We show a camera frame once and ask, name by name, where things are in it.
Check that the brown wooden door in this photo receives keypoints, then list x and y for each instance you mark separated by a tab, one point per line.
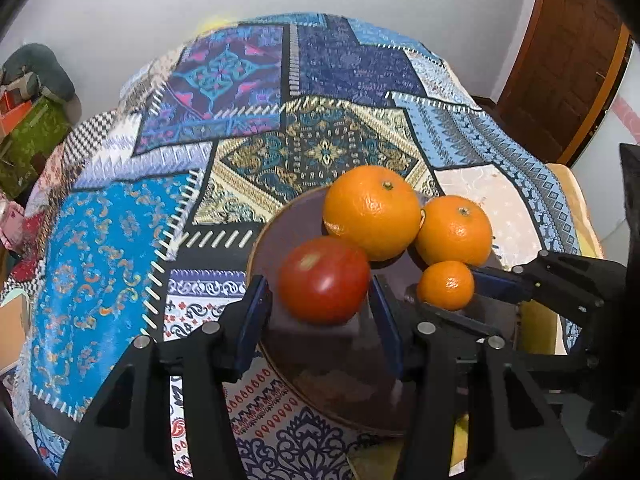
560	60

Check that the small orange mandarin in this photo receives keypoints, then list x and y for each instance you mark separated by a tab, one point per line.
446	285

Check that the blue patchwork printed blanket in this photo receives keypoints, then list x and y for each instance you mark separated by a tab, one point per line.
200	170

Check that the red tomato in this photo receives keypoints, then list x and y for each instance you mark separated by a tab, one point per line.
324	280

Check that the yellow bed sheet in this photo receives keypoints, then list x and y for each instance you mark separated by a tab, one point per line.
575	185

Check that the large orange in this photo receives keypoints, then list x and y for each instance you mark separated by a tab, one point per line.
372	212

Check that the medium orange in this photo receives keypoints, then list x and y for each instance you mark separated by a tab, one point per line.
455	230

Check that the orange box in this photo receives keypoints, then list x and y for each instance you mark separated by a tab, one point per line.
11	105

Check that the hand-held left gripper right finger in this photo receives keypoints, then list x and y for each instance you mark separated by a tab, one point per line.
382	310

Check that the dark brown round plate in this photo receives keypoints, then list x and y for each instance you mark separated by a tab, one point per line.
310	360

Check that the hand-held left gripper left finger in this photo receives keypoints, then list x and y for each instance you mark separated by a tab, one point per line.
255	305

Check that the pink red cloth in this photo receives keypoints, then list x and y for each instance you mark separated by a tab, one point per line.
12	225

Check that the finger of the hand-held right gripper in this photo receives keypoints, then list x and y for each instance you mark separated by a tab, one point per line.
450	317
495	285

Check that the green patterned bag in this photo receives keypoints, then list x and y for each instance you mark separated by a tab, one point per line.
30	145

